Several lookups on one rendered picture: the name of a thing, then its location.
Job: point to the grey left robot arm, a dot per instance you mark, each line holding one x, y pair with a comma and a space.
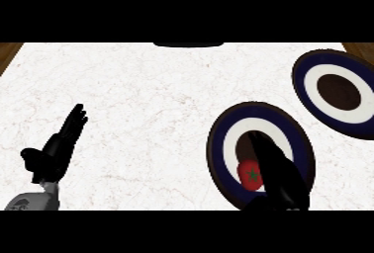
33, 200

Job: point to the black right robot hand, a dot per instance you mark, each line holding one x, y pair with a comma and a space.
278, 171

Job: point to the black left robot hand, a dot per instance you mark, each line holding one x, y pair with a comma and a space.
55, 154

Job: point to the black rounded appliance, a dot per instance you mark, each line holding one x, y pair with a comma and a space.
188, 44

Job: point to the navy white ringed plate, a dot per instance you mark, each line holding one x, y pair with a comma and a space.
228, 138
336, 92

